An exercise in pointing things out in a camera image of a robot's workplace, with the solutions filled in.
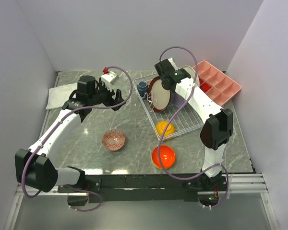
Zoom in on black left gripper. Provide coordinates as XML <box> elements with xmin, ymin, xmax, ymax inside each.
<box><xmin>89</xmin><ymin>78</ymin><xmax>126</xmax><ymax>111</ymax></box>

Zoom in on dark blue ceramic mug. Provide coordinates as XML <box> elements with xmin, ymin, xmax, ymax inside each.
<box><xmin>137</xmin><ymin>81</ymin><xmax>148</xmax><ymax>98</ymax></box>

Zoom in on red white patterned bowl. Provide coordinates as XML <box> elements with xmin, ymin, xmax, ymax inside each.
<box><xmin>102</xmin><ymin>129</ymin><xmax>126</xmax><ymax>151</ymax></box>

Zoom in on dark red rimmed plate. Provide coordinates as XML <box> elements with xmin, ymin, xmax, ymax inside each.
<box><xmin>148</xmin><ymin>76</ymin><xmax>171</xmax><ymax>112</ymax></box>

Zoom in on orange-yellow bowl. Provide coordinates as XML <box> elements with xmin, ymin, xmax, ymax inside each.
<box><xmin>155</xmin><ymin>121</ymin><xmax>176</xmax><ymax>141</ymax></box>

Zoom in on white wire dish rack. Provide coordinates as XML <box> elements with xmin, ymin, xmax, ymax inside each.
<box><xmin>133</xmin><ymin>73</ymin><xmax>204</xmax><ymax>142</ymax></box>

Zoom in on red-orange bowl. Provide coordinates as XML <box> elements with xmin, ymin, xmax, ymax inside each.
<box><xmin>151</xmin><ymin>145</ymin><xmax>176</xmax><ymax>169</ymax></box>

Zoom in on lavender plate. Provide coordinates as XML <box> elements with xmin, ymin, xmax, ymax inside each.
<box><xmin>172</xmin><ymin>94</ymin><xmax>185</xmax><ymax>108</ymax></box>

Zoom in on cream and blue plate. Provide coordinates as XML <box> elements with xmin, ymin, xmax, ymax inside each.
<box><xmin>181</xmin><ymin>65</ymin><xmax>200</xmax><ymax>87</ymax></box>

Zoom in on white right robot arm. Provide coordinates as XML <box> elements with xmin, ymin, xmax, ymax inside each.
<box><xmin>155</xmin><ymin>58</ymin><xmax>233</xmax><ymax>191</ymax></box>

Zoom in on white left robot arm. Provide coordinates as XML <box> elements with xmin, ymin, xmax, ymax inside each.
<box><xmin>15</xmin><ymin>71</ymin><xmax>123</xmax><ymax>193</ymax></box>

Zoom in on white folded cloth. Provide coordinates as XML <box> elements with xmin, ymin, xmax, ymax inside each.
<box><xmin>46</xmin><ymin>83</ymin><xmax>77</xmax><ymax>110</ymax></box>

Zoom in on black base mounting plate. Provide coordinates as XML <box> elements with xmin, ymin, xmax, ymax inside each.
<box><xmin>57</xmin><ymin>173</ymin><xmax>228</xmax><ymax>207</ymax></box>

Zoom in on pink compartment organizer tray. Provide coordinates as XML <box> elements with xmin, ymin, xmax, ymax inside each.
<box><xmin>198</xmin><ymin>60</ymin><xmax>241</xmax><ymax>106</ymax></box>

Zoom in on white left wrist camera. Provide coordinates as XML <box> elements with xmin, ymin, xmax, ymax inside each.
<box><xmin>101</xmin><ymin>71</ymin><xmax>119</xmax><ymax>91</ymax></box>

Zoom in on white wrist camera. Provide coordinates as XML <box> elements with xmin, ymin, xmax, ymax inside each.
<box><xmin>101</xmin><ymin>71</ymin><xmax>119</xmax><ymax>91</ymax></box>
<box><xmin>168</xmin><ymin>57</ymin><xmax>179</xmax><ymax>70</ymax></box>

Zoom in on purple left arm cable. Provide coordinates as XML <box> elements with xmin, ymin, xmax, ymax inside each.
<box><xmin>21</xmin><ymin>66</ymin><xmax>133</xmax><ymax>212</ymax></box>

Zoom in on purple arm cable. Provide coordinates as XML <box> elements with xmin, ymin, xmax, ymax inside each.
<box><xmin>157</xmin><ymin>46</ymin><xmax>230</xmax><ymax>208</ymax></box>
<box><xmin>21</xmin><ymin>66</ymin><xmax>133</xmax><ymax>212</ymax></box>

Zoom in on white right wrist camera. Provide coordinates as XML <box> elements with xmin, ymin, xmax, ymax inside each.
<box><xmin>168</xmin><ymin>57</ymin><xmax>179</xmax><ymax>70</ymax></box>

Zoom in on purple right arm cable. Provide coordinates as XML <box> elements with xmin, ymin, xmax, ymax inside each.
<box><xmin>157</xmin><ymin>46</ymin><xmax>230</xmax><ymax>208</ymax></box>

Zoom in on aluminium rail frame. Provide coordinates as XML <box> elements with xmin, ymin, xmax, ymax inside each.
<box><xmin>3</xmin><ymin>70</ymin><xmax>279</xmax><ymax>230</ymax></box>

